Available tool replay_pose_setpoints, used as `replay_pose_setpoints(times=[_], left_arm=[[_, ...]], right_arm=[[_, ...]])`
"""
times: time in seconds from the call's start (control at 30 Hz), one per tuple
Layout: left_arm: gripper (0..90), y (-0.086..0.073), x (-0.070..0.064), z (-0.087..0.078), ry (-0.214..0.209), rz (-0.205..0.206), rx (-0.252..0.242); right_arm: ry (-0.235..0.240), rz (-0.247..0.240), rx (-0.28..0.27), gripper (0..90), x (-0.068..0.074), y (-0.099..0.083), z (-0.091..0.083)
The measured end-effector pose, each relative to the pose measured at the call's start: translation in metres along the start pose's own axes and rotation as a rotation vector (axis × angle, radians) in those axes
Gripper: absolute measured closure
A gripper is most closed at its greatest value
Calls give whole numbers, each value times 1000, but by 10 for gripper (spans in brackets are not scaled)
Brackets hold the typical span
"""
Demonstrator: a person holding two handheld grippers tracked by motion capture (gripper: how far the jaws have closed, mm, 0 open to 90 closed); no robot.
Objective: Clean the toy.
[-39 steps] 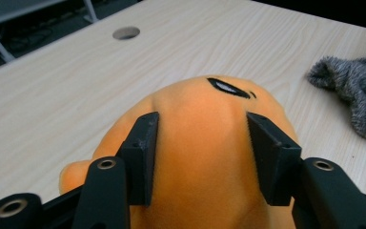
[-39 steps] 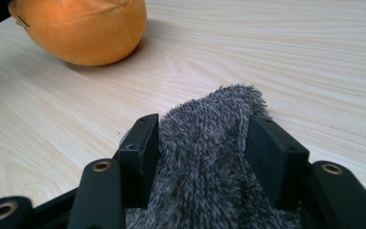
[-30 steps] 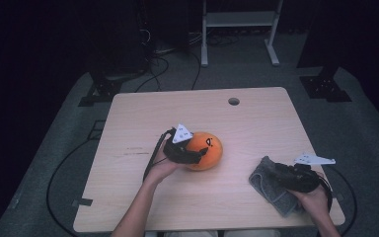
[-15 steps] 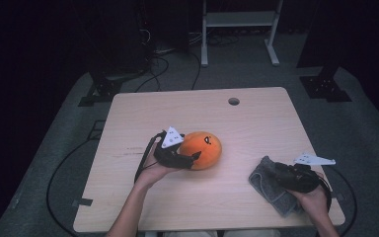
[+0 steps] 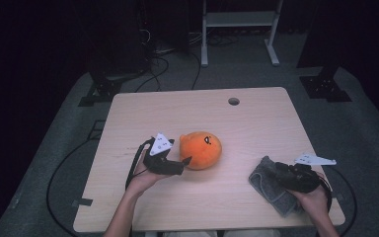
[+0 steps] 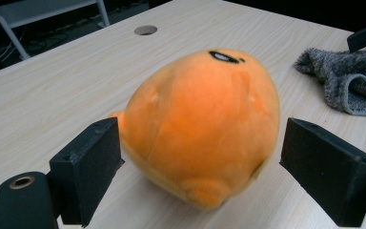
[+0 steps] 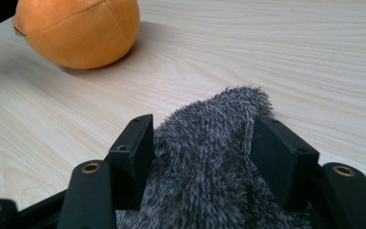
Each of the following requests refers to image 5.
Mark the orange plush toy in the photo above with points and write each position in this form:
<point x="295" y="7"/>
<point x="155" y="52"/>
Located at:
<point x="201" y="150"/>

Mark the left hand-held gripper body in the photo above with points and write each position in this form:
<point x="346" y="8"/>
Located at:
<point x="161" y="164"/>

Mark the person's left hand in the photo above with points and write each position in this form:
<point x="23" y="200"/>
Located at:
<point x="144" y="181"/>

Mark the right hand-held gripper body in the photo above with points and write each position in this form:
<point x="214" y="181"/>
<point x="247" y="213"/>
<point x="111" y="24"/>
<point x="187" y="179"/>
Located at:
<point x="301" y="181"/>

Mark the grey fluffy cloth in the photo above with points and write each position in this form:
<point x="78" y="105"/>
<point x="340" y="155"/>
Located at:
<point x="269" y="191"/>

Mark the person's right hand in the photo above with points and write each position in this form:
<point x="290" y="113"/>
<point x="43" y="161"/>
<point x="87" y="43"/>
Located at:
<point x="312" y="202"/>

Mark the black stand with flat base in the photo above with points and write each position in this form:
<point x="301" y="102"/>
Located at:
<point x="324" y="87"/>
<point x="102" y="90"/>

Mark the white metal stand frame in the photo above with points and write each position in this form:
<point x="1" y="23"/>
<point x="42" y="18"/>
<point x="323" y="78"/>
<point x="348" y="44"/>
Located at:
<point x="240" y="19"/>

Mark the dark equipment cabinet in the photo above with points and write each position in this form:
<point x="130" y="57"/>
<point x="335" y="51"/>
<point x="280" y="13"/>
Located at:
<point x="118" y="39"/>

